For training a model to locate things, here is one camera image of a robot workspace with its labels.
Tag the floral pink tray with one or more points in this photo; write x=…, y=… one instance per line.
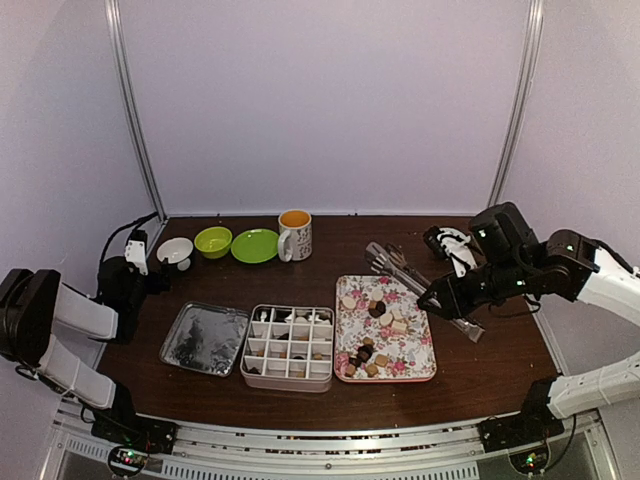
x=393, y=326

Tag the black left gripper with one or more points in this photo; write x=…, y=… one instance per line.
x=156, y=286

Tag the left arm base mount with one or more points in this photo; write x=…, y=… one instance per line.
x=136, y=438

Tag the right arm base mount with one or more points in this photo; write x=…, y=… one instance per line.
x=525, y=433

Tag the green plate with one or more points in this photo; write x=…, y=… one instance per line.
x=255, y=246

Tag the aluminium frame post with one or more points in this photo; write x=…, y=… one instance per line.
x=132, y=117
x=526, y=74

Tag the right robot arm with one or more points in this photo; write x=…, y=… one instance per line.
x=592, y=299

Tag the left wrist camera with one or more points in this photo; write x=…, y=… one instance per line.
x=135, y=251

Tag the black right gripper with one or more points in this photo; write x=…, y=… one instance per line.
x=446, y=291

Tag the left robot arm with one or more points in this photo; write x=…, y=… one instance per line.
x=35, y=305

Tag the front aluminium rail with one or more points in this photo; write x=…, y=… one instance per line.
x=447, y=451

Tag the white black bowl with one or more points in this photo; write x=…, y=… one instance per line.
x=176, y=254

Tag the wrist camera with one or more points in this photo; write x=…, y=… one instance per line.
x=135, y=251
x=448, y=243

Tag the left aluminium frame post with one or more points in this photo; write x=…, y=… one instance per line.
x=132, y=117

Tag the metal tongs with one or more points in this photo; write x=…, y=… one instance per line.
x=390, y=260

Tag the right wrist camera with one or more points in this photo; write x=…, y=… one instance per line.
x=448, y=243

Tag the tan Sweet chocolate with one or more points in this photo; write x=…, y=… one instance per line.
x=381, y=360

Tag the pink bunny tin lid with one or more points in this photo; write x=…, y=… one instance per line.
x=205, y=339

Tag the green bowl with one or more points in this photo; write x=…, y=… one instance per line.
x=214, y=242

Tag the white mug with orange inside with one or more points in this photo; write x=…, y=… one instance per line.
x=295, y=236

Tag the pink tin box with dividers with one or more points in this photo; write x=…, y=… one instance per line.
x=276, y=373

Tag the right aluminium frame post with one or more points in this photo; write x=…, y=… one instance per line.
x=526, y=74

